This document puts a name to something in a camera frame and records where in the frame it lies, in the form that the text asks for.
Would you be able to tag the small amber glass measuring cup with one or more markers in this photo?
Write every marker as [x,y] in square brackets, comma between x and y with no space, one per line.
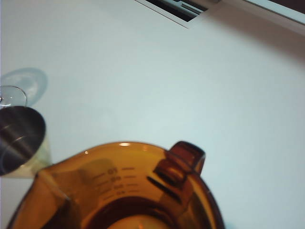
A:
[119,186]

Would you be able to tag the gold metal jigger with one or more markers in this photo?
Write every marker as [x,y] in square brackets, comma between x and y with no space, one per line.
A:
[19,133]

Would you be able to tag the clear wine glass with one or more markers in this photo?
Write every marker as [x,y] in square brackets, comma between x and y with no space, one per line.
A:
[12,97]

